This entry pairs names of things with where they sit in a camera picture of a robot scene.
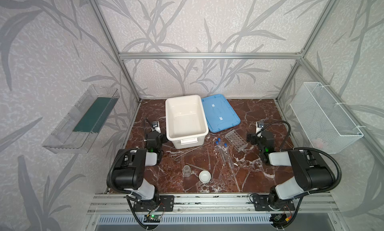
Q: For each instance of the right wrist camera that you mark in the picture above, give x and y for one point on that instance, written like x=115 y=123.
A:
x=259 y=126

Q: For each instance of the clear test tube rack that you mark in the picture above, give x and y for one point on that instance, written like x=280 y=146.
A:
x=236 y=140

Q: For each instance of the blue plastic lid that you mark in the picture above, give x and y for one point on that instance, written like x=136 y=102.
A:
x=220 y=115

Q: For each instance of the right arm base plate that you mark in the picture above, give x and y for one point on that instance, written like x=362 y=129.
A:
x=260 y=203

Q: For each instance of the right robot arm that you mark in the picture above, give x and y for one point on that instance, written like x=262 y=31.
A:
x=314 y=171

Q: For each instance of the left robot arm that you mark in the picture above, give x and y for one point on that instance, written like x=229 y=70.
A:
x=126 y=174

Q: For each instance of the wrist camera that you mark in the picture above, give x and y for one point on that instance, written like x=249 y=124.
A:
x=156 y=126
x=259 y=126

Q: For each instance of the metal stirring rod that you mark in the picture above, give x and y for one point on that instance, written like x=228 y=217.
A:
x=197 y=148

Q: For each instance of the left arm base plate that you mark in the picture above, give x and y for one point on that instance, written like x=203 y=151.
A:
x=162 y=203

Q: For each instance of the white wire basket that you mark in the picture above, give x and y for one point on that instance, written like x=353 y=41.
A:
x=325 y=122

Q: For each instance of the clear plastic pipette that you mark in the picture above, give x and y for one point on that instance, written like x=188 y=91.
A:
x=196 y=167

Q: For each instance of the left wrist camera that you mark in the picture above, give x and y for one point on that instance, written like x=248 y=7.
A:
x=156 y=126

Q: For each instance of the green circuit board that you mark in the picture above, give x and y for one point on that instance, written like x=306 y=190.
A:
x=152 y=218

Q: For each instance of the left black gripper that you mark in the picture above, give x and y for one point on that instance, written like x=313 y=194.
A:
x=151 y=135

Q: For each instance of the right circuit board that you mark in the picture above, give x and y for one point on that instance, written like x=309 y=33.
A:
x=281 y=219

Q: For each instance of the small clear beaker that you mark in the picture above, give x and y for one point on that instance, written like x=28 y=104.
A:
x=187 y=171

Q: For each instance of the white plastic bin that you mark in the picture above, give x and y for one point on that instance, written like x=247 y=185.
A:
x=186 y=123

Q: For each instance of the blue-capped test tube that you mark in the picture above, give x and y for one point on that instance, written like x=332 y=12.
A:
x=220 y=151
x=227 y=153

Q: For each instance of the white ceramic bowl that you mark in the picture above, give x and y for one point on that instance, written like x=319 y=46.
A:
x=205 y=177

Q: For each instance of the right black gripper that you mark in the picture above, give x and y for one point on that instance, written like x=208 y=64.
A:
x=255 y=138

